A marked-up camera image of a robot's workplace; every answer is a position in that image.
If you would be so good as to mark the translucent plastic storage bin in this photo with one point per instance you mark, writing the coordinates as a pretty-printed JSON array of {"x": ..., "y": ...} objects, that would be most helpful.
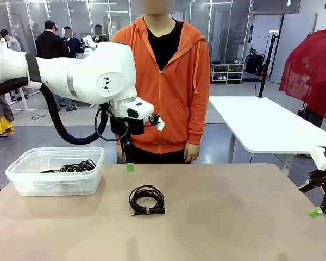
[{"x": 57, "y": 185}]

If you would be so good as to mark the person in grey top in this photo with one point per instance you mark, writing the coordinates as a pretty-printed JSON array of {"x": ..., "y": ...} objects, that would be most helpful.
[{"x": 13, "y": 44}]

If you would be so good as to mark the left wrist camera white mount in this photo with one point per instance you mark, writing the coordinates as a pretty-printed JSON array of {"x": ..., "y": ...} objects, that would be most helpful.
[{"x": 153, "y": 119}]

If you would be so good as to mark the person in black sweater, cap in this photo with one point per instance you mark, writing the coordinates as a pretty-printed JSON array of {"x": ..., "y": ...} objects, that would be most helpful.
[{"x": 51, "y": 46}]

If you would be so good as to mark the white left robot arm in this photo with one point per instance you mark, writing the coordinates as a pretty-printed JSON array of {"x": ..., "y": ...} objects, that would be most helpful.
[{"x": 97, "y": 70}]

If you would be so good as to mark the person's right hand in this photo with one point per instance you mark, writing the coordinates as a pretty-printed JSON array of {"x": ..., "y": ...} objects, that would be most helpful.
[{"x": 119, "y": 152}]

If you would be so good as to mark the white table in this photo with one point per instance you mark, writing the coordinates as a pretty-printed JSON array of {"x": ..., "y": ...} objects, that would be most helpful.
[{"x": 260, "y": 122}]

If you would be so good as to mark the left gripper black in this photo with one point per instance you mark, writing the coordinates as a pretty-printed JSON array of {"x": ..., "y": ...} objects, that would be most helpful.
[{"x": 130, "y": 129}]

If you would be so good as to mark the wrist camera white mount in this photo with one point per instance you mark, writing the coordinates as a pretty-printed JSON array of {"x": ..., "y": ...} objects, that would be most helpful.
[
  {"x": 153, "y": 119},
  {"x": 320, "y": 159}
]

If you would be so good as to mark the person's left forearm orange sleeve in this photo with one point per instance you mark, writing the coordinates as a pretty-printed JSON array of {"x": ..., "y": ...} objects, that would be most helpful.
[{"x": 198, "y": 119}]

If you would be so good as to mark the black tripod stand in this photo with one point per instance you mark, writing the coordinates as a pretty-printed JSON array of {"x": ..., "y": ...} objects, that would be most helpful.
[{"x": 266, "y": 68}]

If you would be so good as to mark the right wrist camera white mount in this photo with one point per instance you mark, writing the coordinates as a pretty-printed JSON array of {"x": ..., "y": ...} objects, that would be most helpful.
[{"x": 320, "y": 159}]

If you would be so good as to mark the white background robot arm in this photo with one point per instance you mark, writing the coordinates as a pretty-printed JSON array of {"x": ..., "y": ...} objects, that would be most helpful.
[{"x": 91, "y": 40}]

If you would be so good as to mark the person in black top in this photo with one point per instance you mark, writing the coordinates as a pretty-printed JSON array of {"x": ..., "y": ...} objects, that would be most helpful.
[{"x": 99, "y": 36}]

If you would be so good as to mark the yellow cloth item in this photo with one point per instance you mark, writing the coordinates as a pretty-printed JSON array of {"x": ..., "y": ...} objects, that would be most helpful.
[{"x": 4, "y": 126}]

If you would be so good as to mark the red cape on mannequin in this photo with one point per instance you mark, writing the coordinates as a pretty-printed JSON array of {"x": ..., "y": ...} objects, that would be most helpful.
[{"x": 307, "y": 68}]

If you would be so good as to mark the person in orange hoodie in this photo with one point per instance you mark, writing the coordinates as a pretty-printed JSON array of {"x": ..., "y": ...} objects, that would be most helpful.
[{"x": 174, "y": 95}]

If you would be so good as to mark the wooden shoe rack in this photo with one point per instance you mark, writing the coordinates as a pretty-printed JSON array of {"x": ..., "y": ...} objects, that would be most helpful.
[{"x": 228, "y": 71}]

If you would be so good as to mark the person in dark blue jacket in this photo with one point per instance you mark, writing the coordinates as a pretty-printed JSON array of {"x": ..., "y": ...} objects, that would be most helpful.
[{"x": 73, "y": 46}]

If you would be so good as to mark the person's left hand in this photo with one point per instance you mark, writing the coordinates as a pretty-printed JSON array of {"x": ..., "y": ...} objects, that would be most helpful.
[{"x": 192, "y": 152}]

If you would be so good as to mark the black backpack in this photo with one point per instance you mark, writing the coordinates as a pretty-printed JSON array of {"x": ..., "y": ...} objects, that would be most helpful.
[{"x": 254, "y": 63}]

